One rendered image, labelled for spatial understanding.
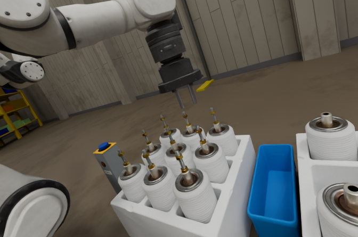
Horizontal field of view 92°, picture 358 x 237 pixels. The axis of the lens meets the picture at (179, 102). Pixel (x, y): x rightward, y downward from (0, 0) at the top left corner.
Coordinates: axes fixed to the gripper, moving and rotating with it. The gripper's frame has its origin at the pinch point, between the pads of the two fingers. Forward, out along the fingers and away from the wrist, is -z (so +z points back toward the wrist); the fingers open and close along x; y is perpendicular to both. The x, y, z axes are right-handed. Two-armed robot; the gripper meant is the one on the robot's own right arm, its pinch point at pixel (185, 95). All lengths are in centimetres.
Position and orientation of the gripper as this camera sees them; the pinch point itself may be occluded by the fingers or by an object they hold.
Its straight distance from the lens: 48.3
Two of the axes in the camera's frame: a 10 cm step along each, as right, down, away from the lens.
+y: -0.9, -2.4, 9.7
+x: 9.3, -3.7, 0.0
